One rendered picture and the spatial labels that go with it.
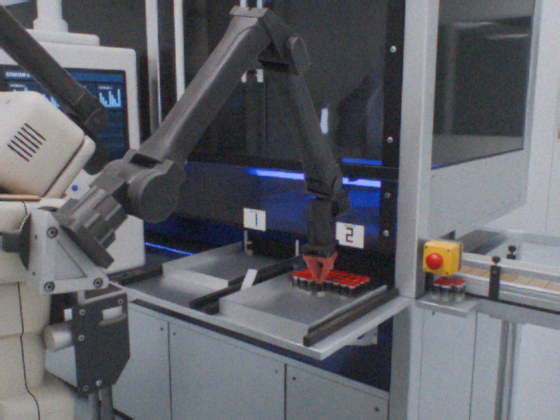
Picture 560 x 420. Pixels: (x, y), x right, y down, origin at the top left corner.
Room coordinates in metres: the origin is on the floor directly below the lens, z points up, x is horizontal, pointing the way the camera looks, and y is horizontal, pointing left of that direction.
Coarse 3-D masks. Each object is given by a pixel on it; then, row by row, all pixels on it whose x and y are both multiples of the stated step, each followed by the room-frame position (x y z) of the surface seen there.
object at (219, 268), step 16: (192, 256) 1.64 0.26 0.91; (208, 256) 1.69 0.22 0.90; (224, 256) 1.75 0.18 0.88; (240, 256) 1.75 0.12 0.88; (256, 256) 1.75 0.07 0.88; (176, 272) 1.52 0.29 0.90; (192, 272) 1.48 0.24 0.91; (208, 272) 1.57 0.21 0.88; (224, 272) 1.57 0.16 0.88; (240, 272) 1.57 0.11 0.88
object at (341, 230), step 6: (336, 222) 1.49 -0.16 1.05; (336, 228) 1.49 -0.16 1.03; (342, 228) 1.48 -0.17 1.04; (354, 228) 1.46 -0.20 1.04; (360, 228) 1.44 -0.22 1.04; (336, 234) 1.49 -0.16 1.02; (342, 234) 1.48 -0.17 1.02; (354, 234) 1.46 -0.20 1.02; (360, 234) 1.44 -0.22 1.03; (342, 240) 1.48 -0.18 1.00; (354, 240) 1.46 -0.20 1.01; (360, 240) 1.44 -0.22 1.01; (360, 246) 1.44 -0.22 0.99
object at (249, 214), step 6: (246, 210) 1.70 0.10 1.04; (252, 210) 1.68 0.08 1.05; (258, 210) 1.67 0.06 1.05; (246, 216) 1.70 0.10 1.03; (252, 216) 1.68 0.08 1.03; (258, 216) 1.67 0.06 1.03; (264, 216) 1.65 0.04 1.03; (246, 222) 1.70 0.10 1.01; (252, 222) 1.68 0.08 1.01; (258, 222) 1.67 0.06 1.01; (264, 222) 1.65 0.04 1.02; (258, 228) 1.67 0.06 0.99; (264, 228) 1.65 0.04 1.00
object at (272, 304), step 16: (288, 272) 1.46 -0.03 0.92; (256, 288) 1.35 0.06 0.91; (272, 288) 1.40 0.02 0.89; (288, 288) 1.43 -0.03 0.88; (384, 288) 1.35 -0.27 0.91; (224, 304) 1.25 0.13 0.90; (240, 304) 1.21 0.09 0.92; (256, 304) 1.30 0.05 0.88; (272, 304) 1.30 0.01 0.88; (288, 304) 1.30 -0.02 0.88; (304, 304) 1.30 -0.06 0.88; (320, 304) 1.30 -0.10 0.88; (336, 304) 1.30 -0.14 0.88; (352, 304) 1.23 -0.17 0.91; (256, 320) 1.18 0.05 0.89; (272, 320) 1.15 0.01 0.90; (288, 320) 1.12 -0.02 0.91; (304, 320) 1.20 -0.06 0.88; (320, 320) 1.13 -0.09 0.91
